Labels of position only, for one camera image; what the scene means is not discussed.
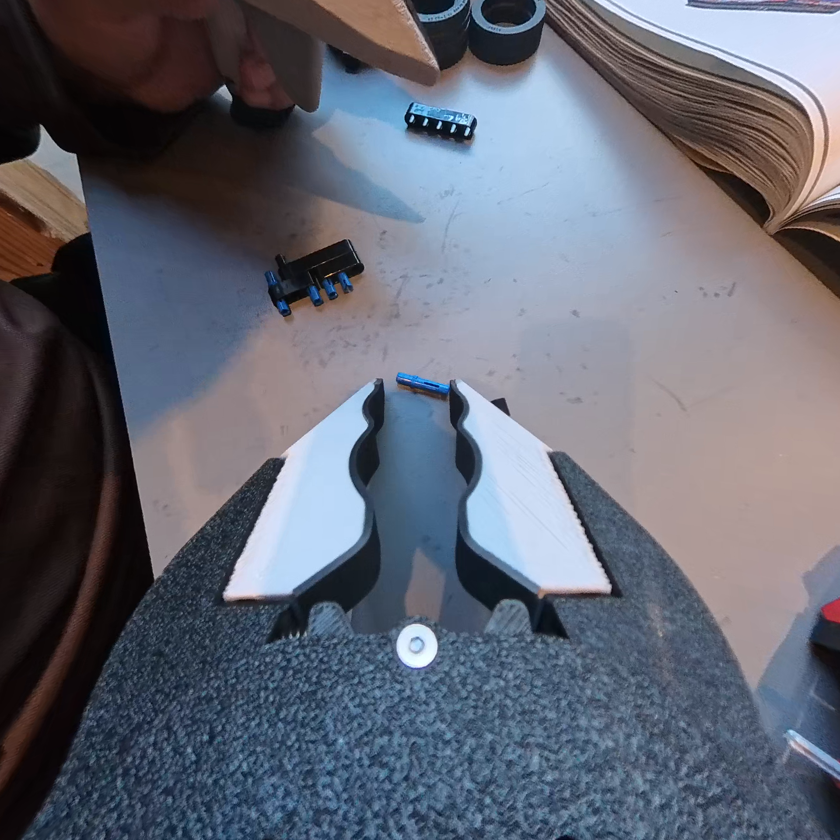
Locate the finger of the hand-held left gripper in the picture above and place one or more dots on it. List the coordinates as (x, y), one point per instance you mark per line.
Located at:
(354, 26)

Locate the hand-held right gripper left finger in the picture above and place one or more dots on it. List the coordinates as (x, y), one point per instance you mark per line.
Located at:
(308, 518)

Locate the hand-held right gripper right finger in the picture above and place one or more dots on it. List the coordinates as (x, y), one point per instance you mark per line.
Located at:
(525, 512)

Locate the black toy beam with holes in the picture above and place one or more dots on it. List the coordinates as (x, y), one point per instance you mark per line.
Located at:
(439, 121)

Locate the blue toy pin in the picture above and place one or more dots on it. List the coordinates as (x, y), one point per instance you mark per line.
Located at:
(420, 382)

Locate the black beam assembly blue pins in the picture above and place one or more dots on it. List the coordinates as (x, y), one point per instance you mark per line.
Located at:
(321, 262)

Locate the person's left forearm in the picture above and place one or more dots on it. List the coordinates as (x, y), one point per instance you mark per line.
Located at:
(98, 79)

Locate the person's left hand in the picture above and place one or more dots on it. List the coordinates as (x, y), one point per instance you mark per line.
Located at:
(266, 79)

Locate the person's brown jacket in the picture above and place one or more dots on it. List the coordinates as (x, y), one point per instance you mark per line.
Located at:
(59, 492)

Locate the person's black pants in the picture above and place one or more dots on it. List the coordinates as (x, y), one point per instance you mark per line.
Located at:
(72, 295)

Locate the red white blue toy car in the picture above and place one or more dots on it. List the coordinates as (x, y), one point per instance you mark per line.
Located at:
(828, 623)

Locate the open instruction booklet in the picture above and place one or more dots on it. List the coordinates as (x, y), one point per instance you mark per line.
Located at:
(722, 79)

